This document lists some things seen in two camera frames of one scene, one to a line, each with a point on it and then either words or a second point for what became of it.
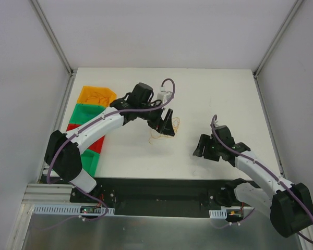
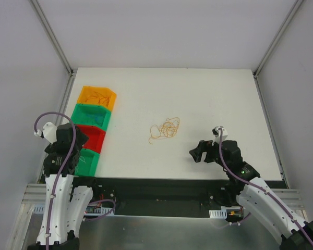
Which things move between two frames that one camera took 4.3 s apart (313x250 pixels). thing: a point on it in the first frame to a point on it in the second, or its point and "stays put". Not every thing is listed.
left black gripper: (157, 120) to (78, 139)
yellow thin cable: (176, 122) stays put
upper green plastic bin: (83, 113) stays put
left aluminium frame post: (52, 37) stays put
